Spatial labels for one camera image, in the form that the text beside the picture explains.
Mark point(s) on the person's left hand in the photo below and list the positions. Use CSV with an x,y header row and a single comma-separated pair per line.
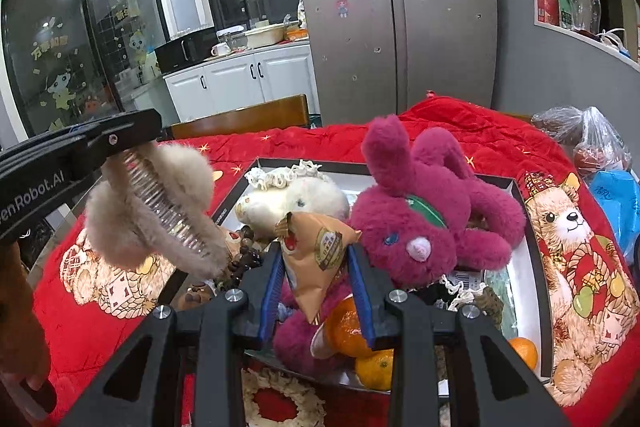
x,y
20,317

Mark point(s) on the clear plastic bag dark contents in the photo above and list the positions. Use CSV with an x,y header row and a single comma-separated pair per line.
x,y
590,137

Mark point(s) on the white food container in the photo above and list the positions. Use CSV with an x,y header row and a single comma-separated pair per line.
x,y
262,36

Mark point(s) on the brown triangular snack packet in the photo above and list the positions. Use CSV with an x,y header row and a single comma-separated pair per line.
x,y
315,267

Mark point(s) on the blue plastic bag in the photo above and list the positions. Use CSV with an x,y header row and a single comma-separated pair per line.
x,y
617,207

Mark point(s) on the orange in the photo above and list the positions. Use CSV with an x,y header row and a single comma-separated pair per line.
x,y
347,329
524,353
375,372

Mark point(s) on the black tray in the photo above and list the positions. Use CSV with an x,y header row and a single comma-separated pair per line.
x,y
522,287

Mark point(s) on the brown scrunchie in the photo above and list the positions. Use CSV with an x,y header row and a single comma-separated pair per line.
x,y
491,304

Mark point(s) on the beige fluffy hair clip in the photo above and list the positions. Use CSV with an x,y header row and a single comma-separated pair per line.
x,y
115,232

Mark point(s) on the magenta plush rabbit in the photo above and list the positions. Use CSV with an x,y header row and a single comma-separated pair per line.
x,y
425,217

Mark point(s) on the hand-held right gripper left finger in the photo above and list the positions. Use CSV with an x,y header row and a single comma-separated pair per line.
x,y
270,302

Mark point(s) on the white plush toy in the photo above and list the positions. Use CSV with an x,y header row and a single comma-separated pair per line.
x,y
300,202

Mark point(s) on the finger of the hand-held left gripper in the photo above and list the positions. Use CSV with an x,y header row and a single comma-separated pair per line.
x,y
125,134
77,128

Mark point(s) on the red printed blanket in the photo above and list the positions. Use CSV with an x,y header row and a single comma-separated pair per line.
x,y
500,142

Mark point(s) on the green gift box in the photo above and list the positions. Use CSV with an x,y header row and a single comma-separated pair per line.
x,y
566,2

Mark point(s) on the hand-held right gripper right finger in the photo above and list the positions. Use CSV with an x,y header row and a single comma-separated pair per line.
x,y
364,302

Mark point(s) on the silver refrigerator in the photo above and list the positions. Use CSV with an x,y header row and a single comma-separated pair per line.
x,y
400,32

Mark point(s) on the white mug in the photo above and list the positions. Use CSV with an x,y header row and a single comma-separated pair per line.
x,y
220,50

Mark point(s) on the black microwave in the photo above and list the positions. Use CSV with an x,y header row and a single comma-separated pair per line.
x,y
182,52

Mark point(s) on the glass sliding door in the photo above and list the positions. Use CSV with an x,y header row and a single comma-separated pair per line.
x,y
60,57

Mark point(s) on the white kitchen cabinet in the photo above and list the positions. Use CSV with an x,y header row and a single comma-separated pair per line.
x,y
235,79

